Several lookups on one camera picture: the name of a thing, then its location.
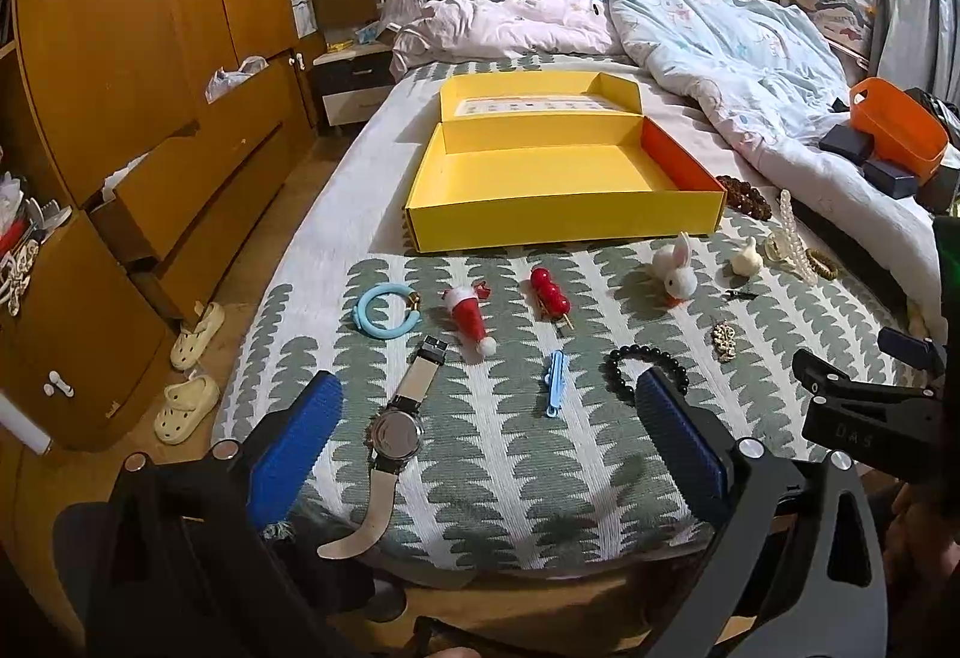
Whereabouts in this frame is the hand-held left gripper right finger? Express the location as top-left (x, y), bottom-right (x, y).
top-left (636, 365), bottom-right (890, 658)

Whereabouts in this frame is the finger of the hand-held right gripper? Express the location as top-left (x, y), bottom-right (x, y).
top-left (793, 349), bottom-right (942, 483)
top-left (877, 326), bottom-right (947, 374)

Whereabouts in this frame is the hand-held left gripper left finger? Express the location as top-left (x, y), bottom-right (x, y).
top-left (86, 371), bottom-right (368, 658)

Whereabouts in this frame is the silver strap wristwatch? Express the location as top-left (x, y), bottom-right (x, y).
top-left (316, 337), bottom-right (449, 560)

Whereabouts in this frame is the black bead bracelet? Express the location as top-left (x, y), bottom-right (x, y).
top-left (604, 344), bottom-right (689, 396)

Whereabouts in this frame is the blue hair clip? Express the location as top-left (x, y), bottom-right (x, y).
top-left (541, 350), bottom-right (567, 419)

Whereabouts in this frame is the light blue ring bangle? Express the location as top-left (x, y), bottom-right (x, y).
top-left (354, 283), bottom-right (422, 338)

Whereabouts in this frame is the white plush bunny clip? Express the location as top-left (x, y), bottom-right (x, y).
top-left (649, 234), bottom-right (700, 306)

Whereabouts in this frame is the red berries hair clip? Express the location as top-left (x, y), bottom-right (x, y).
top-left (529, 266), bottom-right (575, 333)

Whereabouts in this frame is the red santa hat clip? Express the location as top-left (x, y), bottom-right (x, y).
top-left (441, 283), bottom-right (497, 357)

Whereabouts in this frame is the brown knobbly bead bracelet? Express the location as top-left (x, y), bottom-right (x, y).
top-left (716, 175), bottom-right (773, 220)

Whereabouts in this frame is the yellow cardboard box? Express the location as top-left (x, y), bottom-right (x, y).
top-left (405, 71), bottom-right (727, 254)

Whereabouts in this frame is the person's right hand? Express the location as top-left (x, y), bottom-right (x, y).
top-left (885, 478), bottom-right (960, 629)

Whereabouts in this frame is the dark box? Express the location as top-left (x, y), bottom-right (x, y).
top-left (862, 158), bottom-right (920, 200)
top-left (819, 125), bottom-right (875, 162)

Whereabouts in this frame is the orange plastic basket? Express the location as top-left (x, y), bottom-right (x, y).
top-left (847, 76), bottom-right (950, 183)

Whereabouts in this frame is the dark cloth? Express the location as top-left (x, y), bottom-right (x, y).
top-left (904, 88), bottom-right (960, 141)

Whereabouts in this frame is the patterned pillow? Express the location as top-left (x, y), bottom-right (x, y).
top-left (786, 0), bottom-right (875, 59)

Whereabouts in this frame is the pile of shelf trinkets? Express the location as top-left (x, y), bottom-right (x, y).
top-left (0, 170), bottom-right (72, 318)

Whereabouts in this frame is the light blue printed quilt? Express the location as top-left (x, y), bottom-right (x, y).
top-left (585, 0), bottom-right (938, 299)

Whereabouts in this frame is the small nightstand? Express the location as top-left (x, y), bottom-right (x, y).
top-left (313, 44), bottom-right (395, 130)

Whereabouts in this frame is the white plastic bag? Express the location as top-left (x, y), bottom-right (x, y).
top-left (204, 56), bottom-right (269, 104)

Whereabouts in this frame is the pink quilt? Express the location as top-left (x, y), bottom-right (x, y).
top-left (391, 0), bottom-right (623, 77)

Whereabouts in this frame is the wooden wardrobe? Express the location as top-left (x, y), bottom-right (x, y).
top-left (0, 0), bottom-right (376, 453)

